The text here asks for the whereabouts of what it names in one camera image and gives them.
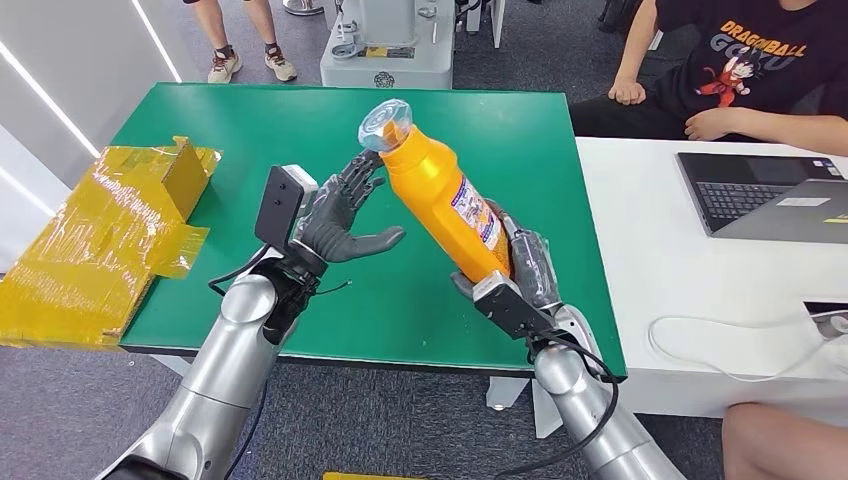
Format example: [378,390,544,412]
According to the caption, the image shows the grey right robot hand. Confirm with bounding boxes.
[450,198,564,313]

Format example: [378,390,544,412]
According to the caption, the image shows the orange bottle with clear cap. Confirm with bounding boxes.
[357,97,515,285]

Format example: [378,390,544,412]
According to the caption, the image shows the white table foot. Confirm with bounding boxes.
[529,380,564,440]
[485,376,531,412]

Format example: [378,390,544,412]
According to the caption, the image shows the grey laptop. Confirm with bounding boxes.
[675,152,848,245]

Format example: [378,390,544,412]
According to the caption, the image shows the black bag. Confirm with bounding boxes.
[596,0,641,34]

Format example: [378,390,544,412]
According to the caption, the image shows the flat yellow object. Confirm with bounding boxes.
[322,471,425,480]

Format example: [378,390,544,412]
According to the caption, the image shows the person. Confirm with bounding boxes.
[569,0,848,157]
[722,402,848,480]
[182,0,299,85]

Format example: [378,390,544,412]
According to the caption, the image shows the black and silver device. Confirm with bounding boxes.
[803,301,848,340]

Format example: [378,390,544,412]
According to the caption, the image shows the yellow taped cardboard box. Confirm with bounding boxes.
[0,135,223,351]

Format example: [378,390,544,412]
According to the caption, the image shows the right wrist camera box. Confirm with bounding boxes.
[472,269,559,341]

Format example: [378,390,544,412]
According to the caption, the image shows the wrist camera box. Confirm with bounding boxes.
[254,164,321,254]
[472,269,559,341]

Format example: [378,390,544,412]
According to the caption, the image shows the white cable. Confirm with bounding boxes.
[646,314,848,384]

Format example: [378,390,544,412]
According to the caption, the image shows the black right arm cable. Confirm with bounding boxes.
[493,331,621,480]

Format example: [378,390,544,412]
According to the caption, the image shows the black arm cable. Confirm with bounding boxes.
[493,331,621,480]
[208,245,274,480]

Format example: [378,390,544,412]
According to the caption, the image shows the grey machine pedestal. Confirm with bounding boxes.
[319,0,458,91]

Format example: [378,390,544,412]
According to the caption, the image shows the white frame leg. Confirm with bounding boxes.
[466,0,506,49]

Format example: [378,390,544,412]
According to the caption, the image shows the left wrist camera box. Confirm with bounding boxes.
[254,164,321,254]

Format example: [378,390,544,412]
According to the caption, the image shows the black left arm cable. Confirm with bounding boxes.
[208,245,274,480]

